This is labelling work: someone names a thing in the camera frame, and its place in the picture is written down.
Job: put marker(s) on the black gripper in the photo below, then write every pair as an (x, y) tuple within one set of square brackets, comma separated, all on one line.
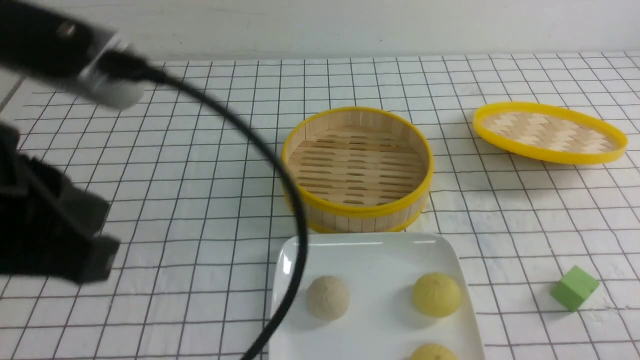
[(49, 227)]

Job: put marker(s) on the beige steamed bun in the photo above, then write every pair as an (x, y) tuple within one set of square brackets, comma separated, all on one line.
[(328, 298)]

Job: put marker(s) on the yellow steamed bun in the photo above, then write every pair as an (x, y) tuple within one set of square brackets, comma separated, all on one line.
[(436, 295), (433, 351)]

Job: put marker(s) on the bamboo steamer lid yellow rim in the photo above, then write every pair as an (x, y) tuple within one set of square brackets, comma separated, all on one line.
[(549, 133)]

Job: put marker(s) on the white square plate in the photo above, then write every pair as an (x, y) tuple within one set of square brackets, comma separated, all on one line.
[(381, 323)]

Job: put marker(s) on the yellow steamed bun on plate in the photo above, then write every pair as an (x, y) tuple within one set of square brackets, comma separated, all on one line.
[(436, 295)]

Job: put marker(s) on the bamboo steamer basket yellow rim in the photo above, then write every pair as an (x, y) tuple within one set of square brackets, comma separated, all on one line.
[(359, 170)]

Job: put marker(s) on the white grid tablecloth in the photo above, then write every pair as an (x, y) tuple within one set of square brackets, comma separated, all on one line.
[(202, 217)]

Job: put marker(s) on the green foam cube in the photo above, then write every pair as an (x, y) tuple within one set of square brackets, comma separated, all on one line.
[(574, 288)]

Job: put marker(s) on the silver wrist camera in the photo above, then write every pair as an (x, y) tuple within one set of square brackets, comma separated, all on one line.
[(64, 52)]

